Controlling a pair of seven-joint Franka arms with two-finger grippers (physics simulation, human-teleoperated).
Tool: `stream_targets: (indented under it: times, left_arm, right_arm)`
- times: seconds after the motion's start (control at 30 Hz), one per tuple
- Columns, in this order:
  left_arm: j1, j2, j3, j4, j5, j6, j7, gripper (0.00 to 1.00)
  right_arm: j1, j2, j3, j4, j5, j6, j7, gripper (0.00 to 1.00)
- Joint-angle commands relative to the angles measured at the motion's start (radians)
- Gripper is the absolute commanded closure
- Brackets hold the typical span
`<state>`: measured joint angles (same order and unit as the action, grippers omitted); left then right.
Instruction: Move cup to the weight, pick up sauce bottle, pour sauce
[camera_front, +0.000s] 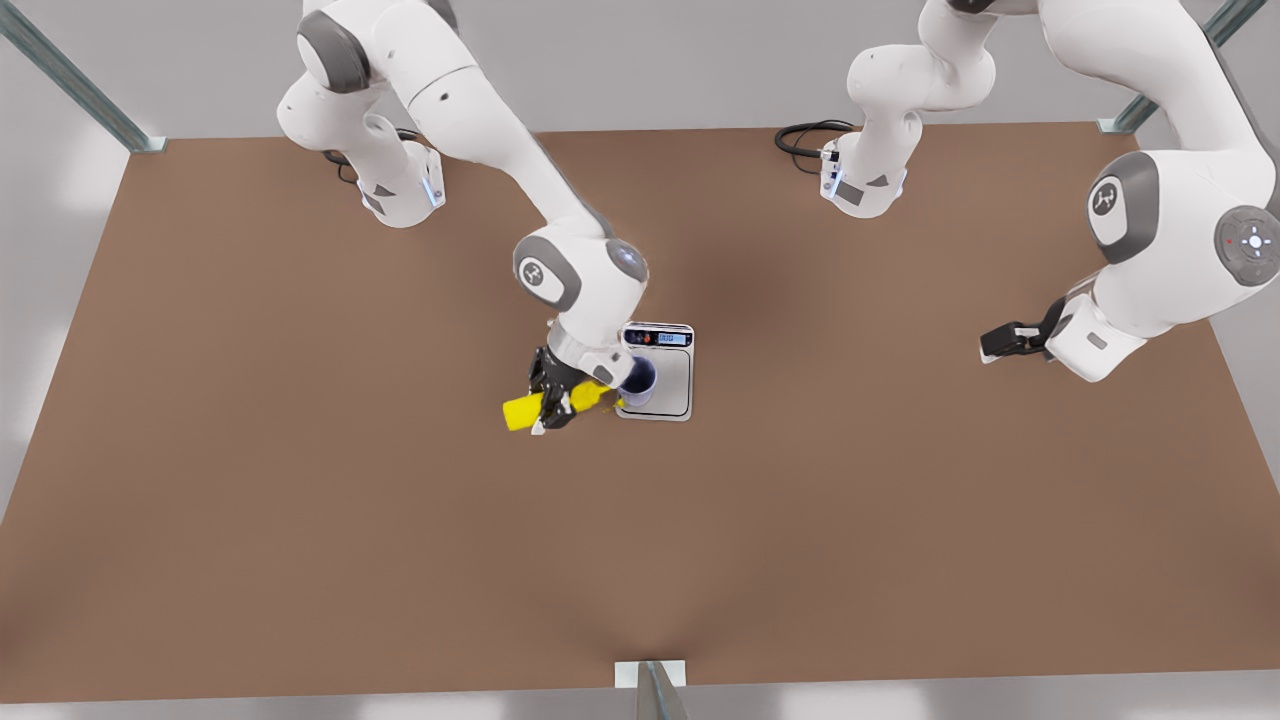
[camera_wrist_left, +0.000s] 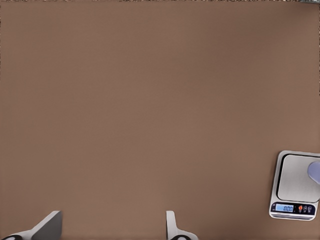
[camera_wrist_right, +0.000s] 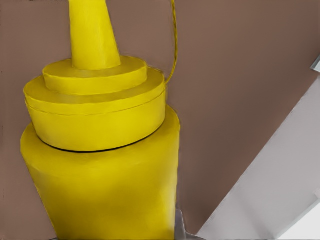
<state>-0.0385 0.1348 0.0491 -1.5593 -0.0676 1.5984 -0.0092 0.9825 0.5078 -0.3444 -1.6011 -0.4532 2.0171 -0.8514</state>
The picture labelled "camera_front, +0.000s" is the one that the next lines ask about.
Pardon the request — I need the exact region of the yellow sauce bottle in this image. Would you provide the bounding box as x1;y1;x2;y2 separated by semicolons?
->
503;380;626;433

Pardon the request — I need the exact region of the blue cup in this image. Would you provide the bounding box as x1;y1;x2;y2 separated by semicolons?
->
618;356;658;408

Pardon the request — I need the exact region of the silver digital kitchen scale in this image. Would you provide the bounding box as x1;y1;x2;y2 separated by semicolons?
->
614;322;695;423

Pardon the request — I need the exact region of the black cable loop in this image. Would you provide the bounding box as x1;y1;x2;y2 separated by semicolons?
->
322;128;423;185
774;120;859;176

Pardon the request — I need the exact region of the silver frame post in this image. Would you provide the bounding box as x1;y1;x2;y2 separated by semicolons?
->
0;0;167;154
614;660;689;720
1097;0;1267;136

